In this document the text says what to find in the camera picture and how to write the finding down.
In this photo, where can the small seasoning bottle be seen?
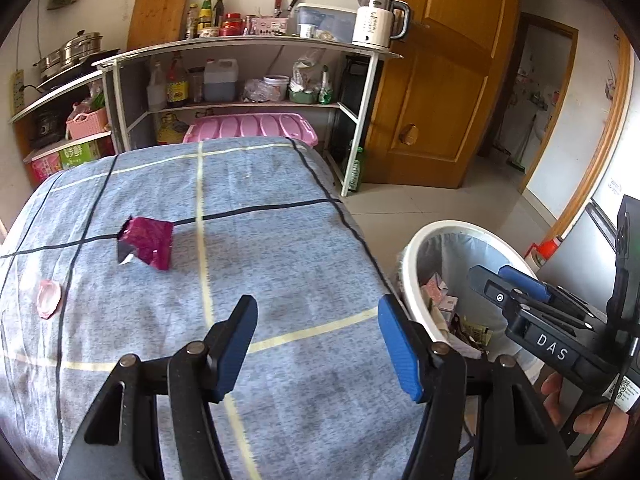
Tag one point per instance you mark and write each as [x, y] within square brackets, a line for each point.
[192, 22]

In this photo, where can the green glass bottle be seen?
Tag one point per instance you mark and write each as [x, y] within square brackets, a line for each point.
[205, 12]
[355, 172]

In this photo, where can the person's right hand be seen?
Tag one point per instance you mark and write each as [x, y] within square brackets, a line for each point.
[600, 425]

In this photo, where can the dark liquid plastic jug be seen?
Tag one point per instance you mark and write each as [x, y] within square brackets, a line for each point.
[220, 82]

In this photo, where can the white power strip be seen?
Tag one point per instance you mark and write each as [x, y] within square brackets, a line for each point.
[18, 91]

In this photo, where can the black gas stove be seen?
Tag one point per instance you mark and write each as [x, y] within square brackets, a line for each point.
[75, 72]

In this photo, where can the yellow cooking oil bottle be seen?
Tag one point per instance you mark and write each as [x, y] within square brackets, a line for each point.
[169, 130]

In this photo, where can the white plastic tub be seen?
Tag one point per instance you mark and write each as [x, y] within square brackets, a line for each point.
[276, 87]

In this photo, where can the magenta snack packet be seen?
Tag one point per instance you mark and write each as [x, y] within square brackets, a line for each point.
[150, 240]

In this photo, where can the red carton box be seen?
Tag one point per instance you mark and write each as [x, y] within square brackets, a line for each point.
[46, 167]

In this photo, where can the silver refrigerator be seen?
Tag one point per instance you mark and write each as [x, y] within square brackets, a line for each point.
[625, 150]

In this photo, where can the white round trash bin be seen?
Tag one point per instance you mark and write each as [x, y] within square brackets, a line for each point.
[414, 252]

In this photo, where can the yellow label soy sauce bottle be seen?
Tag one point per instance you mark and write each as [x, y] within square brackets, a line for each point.
[177, 87]

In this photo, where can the clear plastic storage box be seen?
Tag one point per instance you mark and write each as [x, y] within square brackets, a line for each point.
[325, 22]

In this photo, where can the white metal shelf rack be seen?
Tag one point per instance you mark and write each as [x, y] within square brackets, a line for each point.
[225, 42]

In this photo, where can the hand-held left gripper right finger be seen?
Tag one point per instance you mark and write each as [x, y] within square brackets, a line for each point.
[400, 350]

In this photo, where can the red lid jar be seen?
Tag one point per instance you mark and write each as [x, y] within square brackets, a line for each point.
[231, 25]

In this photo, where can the green white packet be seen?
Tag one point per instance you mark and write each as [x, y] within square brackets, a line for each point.
[325, 90]

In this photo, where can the green carton box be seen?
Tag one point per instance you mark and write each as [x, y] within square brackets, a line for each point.
[80, 155]

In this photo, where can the clear plastic bottle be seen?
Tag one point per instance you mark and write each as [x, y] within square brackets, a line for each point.
[156, 90]

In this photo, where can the steel steamer pot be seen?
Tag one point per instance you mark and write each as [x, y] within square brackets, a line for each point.
[70, 52]

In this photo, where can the bamboo cutting board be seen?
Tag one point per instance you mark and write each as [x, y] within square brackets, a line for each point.
[160, 10]

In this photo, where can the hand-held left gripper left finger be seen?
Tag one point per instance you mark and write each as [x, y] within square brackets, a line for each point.
[235, 350]

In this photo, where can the small white shelf rack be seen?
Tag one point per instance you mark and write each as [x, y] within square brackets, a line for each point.
[60, 87]

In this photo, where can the wooden door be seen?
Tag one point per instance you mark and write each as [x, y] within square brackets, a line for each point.
[440, 85]

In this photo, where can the grey trash bag liner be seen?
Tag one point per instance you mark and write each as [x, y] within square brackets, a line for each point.
[460, 250]

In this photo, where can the blue checkered tablecloth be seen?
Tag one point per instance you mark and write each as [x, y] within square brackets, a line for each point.
[275, 270]

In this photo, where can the pink small wrapper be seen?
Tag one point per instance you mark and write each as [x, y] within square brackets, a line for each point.
[49, 299]

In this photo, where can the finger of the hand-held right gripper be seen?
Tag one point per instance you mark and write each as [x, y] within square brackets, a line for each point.
[522, 280]
[500, 292]

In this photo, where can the wooden door frame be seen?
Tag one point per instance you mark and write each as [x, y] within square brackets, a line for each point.
[565, 215]

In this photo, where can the green bowl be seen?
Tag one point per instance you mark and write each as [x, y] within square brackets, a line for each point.
[301, 97]

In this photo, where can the dark glass bottle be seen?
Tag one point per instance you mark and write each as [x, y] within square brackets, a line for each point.
[218, 10]

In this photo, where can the white plastic bag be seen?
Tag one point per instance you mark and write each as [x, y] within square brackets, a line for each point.
[306, 70]

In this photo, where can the white electric kettle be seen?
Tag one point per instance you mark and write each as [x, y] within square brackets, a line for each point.
[372, 20]

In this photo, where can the pink plastic storage box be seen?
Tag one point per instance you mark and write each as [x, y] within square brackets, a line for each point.
[250, 127]

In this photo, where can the red cap white bottle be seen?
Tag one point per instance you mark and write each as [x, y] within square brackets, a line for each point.
[549, 249]

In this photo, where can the pink plastic basket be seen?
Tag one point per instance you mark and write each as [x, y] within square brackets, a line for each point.
[87, 124]

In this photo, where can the small wall hanger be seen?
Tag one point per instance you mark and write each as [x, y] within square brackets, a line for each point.
[611, 82]

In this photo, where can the crumpled clear plastic bag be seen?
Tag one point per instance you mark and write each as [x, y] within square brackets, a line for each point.
[256, 91]

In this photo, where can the pink tissue box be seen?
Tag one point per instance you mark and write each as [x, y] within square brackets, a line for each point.
[269, 25]

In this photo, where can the olive snack wrapper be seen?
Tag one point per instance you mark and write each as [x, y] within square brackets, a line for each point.
[475, 332]

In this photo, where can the pink white small carton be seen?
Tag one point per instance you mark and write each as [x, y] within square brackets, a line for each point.
[434, 290]

